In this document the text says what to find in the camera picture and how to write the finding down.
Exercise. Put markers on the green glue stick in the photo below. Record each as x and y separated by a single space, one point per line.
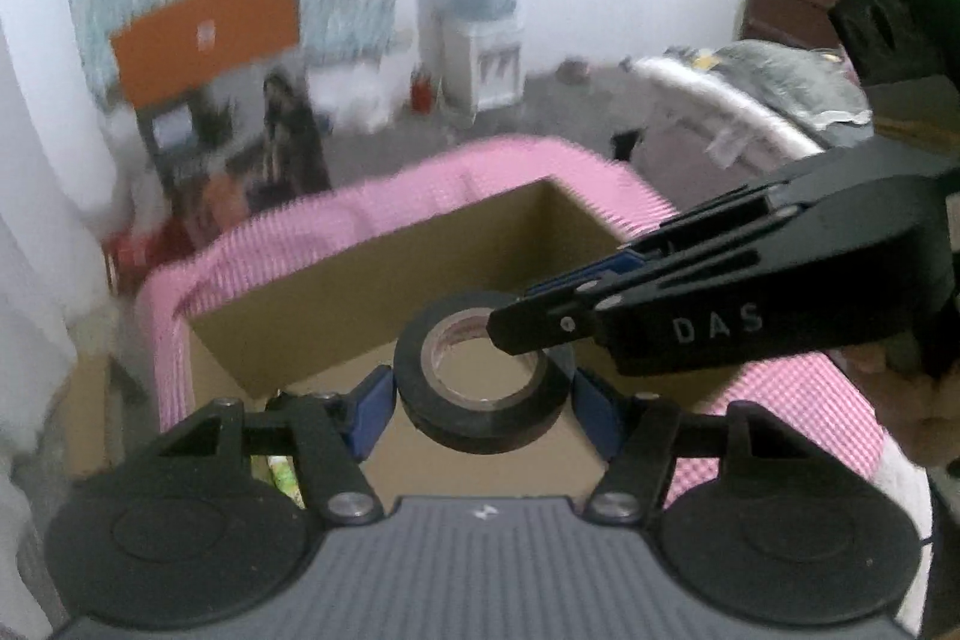
277 475

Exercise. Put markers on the orange printed appliance box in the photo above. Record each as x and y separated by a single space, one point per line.
210 33

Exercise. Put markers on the black tape roll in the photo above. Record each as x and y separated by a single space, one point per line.
420 377

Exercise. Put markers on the red thermos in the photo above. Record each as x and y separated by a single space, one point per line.
420 93

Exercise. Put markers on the grey-green cloth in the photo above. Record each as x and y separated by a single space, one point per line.
795 78

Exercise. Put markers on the brown cardboard box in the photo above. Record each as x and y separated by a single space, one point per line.
337 302

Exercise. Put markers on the white fluffy towel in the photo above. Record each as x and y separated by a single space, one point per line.
904 535

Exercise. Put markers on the red snack packet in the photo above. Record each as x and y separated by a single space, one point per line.
142 254

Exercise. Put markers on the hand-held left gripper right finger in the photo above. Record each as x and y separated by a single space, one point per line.
592 407

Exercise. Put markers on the person's right hand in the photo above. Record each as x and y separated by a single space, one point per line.
922 415

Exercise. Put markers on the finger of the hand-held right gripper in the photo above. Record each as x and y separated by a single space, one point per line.
675 242
547 325

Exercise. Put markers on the cream fluffy blanket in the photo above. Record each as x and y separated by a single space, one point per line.
720 100

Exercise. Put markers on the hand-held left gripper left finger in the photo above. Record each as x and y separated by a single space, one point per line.
371 407

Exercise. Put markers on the white curtain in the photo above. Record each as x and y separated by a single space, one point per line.
37 235

